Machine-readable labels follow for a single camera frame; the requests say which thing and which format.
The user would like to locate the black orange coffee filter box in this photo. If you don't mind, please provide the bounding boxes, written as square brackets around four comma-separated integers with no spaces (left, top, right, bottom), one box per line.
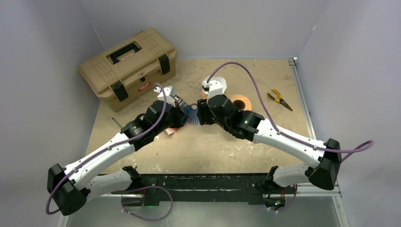
[165,95,188,135]

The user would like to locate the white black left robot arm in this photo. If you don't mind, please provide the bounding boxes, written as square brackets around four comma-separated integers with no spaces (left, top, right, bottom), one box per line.
[46,101,188,216]

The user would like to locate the tan plastic toolbox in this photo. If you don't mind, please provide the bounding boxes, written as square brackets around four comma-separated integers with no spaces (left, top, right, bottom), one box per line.
[78,28,177,112]

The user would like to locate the blue glass dripper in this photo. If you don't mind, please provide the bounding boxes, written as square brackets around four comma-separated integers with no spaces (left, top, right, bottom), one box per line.
[184,104,200,125]

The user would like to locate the aluminium frame rail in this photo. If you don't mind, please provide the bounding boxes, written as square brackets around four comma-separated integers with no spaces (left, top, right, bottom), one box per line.
[57,183,348,227]

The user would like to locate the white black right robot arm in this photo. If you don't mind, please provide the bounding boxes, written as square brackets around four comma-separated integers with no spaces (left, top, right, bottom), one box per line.
[197,95,340,192]

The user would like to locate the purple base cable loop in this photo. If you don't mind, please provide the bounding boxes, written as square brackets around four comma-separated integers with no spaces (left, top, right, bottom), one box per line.
[120,186,174,222]

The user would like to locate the wooden dripper ring holder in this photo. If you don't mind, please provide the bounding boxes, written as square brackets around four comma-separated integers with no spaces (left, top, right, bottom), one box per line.
[201,90,208,99]

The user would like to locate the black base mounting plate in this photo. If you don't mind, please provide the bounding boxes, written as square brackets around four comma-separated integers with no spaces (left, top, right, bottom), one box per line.
[120,173,295,206]

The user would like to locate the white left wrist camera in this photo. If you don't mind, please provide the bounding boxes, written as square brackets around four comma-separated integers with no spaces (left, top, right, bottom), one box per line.
[154,86,175,106]

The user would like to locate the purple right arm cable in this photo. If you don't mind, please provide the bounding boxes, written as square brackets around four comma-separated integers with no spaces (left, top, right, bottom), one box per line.
[207,61,375,164]

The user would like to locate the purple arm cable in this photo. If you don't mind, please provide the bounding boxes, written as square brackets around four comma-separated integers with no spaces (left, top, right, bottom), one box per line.
[207,61,375,164]
[45,82,167,216]

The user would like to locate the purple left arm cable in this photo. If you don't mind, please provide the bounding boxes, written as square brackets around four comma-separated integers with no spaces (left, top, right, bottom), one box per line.
[45,82,167,216]

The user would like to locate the yellow black pliers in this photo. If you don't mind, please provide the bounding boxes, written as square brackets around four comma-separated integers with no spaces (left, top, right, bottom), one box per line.
[267,88,293,111]

